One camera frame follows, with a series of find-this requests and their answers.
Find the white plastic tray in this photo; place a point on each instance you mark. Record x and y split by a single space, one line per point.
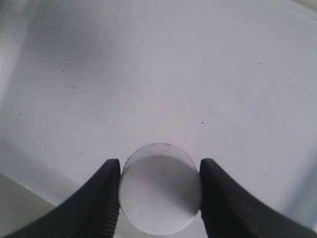
82 81

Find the white bottle cap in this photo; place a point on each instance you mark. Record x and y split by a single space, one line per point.
160 189

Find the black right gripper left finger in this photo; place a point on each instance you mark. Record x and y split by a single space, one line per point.
91 212

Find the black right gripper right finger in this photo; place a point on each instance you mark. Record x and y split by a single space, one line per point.
230 211

